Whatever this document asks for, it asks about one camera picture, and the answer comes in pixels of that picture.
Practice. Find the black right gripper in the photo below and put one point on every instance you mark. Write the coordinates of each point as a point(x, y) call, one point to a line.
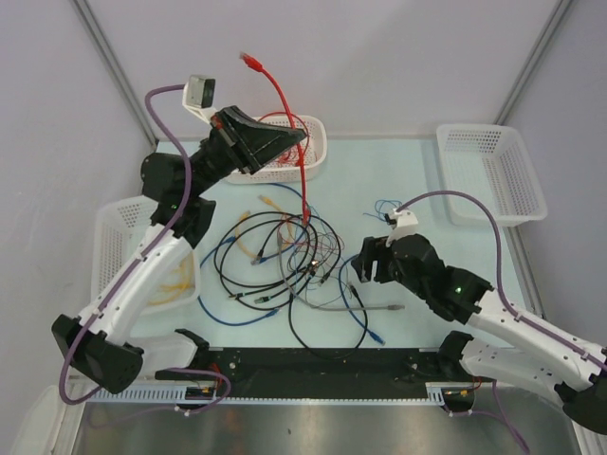
point(361, 263)

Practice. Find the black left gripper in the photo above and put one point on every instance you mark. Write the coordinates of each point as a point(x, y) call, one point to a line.
point(247, 142)

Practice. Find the white basket top centre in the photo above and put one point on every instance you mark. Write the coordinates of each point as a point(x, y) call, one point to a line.
point(314, 149)

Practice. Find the white basket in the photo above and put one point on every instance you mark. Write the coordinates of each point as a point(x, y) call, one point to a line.
point(314, 149)
point(119, 229)
point(491, 163)

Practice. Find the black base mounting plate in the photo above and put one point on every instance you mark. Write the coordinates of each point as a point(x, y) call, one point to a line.
point(296, 373)

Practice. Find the white basket right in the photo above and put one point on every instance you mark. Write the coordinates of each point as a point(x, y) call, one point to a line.
point(491, 163)

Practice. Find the white basket left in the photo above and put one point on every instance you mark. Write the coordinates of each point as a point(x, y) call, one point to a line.
point(119, 229)

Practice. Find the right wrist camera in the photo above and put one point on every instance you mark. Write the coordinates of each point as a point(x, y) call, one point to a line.
point(403, 224)

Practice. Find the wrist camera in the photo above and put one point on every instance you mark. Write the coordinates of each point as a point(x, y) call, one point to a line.
point(403, 224)
point(197, 97)

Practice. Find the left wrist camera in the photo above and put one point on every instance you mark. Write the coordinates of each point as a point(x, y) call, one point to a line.
point(197, 97)

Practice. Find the white slotted cable duct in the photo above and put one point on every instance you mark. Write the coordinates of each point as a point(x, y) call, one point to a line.
point(183, 395)

